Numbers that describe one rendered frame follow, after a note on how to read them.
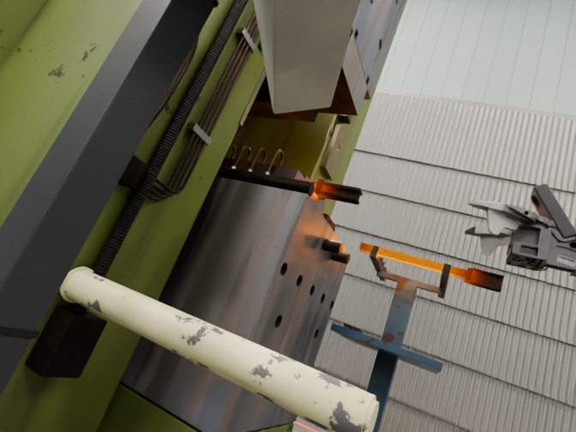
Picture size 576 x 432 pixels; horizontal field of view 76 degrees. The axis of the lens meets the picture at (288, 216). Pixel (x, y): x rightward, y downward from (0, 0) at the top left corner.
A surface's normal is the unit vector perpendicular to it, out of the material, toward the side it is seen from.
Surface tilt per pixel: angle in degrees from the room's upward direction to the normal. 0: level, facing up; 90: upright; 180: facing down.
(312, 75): 150
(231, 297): 90
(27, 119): 90
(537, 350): 90
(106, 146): 90
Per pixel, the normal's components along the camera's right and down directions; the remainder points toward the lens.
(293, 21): 0.16, 0.95
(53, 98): -0.36, -0.40
